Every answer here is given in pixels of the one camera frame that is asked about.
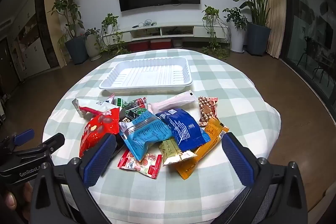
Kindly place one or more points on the dark blue snack bag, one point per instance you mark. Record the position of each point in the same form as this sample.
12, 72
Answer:
183, 129

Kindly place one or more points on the small red-edged snack packet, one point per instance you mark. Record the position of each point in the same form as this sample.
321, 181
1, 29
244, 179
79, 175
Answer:
143, 165

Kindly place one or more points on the gold snack packet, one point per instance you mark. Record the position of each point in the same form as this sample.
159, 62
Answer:
173, 151

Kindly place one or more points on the glass sliding door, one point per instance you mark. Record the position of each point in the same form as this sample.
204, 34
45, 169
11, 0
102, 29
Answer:
307, 29

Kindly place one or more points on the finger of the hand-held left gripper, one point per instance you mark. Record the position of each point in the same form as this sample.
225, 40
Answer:
23, 136
50, 144

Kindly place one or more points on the leafy tree in dark pot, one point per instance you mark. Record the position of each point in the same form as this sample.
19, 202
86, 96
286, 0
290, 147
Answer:
76, 49

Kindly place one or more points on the bushy plant in white pot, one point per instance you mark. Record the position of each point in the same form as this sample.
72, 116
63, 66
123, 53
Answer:
237, 35

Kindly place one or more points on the orange snack packet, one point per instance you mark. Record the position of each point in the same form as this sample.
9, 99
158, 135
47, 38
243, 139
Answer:
210, 150

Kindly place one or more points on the light blue snack bag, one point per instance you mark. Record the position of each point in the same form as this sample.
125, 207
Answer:
144, 134

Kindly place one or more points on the white television cabinet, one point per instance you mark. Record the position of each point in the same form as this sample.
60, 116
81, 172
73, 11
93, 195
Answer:
168, 29

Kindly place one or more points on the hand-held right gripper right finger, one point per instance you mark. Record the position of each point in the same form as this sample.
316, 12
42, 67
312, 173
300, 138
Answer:
237, 161

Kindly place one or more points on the trailing vine plant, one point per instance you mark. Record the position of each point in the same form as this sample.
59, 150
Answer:
211, 12
111, 22

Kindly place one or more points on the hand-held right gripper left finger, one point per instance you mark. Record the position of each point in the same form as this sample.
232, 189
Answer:
101, 161

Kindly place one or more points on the broad-leaf plant in dark pot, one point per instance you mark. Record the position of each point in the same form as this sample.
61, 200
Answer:
258, 37

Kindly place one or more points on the red snack bag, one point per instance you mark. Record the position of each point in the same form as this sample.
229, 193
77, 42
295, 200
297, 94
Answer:
98, 127

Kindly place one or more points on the person's left hand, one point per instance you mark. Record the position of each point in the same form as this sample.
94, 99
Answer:
10, 200

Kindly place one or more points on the white plastic tray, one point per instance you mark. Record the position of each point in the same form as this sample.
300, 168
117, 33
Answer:
147, 74

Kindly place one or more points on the green snack packet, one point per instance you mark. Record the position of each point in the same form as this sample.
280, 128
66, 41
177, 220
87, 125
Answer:
131, 102

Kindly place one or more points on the black snack packet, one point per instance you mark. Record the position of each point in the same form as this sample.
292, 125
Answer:
131, 115

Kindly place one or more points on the brown patterned snack packet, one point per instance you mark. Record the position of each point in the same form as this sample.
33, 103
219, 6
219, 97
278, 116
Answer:
208, 111

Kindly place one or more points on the small white pot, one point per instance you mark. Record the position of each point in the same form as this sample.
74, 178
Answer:
178, 43

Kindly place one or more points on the small plant in grey pot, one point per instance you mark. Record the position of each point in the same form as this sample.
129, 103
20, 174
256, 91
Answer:
92, 45

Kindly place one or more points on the red storage box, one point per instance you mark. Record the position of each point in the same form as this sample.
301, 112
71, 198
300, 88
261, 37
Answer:
160, 44
139, 46

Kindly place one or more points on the white and red snack packet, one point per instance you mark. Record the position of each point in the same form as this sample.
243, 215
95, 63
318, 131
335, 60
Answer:
90, 104

